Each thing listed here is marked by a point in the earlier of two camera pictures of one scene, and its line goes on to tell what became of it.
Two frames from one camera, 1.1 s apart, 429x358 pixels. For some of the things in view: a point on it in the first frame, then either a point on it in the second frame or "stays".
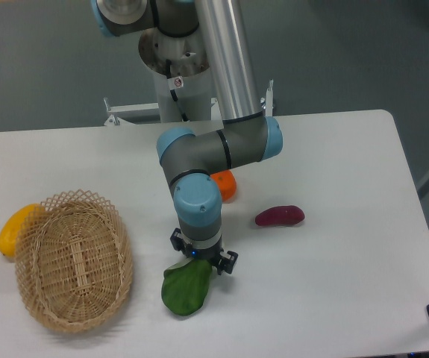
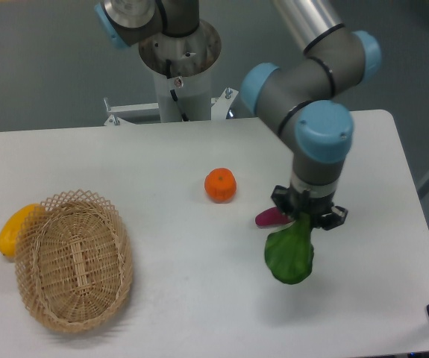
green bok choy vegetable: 185,286 -> 289,252
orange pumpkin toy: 227,183 stays
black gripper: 210,253 -> 293,203
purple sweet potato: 280,215 stays
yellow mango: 8,237 stays
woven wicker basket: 74,261 stays
